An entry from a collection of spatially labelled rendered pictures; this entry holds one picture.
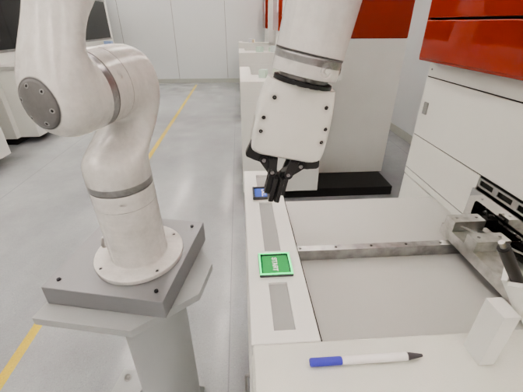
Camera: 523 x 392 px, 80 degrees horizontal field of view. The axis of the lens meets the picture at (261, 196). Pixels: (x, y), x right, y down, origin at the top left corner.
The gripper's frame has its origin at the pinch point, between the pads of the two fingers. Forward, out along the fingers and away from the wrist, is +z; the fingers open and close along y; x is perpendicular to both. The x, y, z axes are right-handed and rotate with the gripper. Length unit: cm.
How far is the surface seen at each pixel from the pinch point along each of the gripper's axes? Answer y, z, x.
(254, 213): -0.7, 15.7, -17.3
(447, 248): -50, 18, -17
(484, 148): -58, -5, -32
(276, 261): -3.7, 14.7, -0.6
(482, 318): -24.3, 4.2, 17.8
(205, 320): 2, 114, -69
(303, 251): -14.4, 24.2, -17.1
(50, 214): 132, 142, -179
